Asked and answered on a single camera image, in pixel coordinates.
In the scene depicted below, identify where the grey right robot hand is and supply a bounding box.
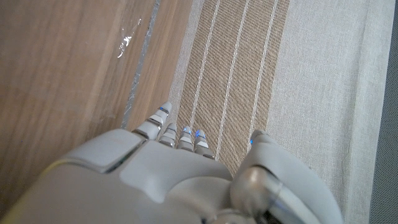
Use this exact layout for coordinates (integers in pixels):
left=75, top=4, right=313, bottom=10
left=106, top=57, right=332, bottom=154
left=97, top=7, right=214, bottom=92
left=0, top=101, right=343, bottom=224

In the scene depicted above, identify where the clear cellophane sheet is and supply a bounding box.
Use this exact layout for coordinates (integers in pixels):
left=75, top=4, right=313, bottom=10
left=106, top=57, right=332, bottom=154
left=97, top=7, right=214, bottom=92
left=77, top=0, right=156, bottom=128

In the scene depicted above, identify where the beige striped backdrop cloth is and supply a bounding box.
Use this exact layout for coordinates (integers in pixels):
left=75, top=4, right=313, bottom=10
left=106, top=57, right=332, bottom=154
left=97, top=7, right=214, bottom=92
left=167, top=0, right=397, bottom=224

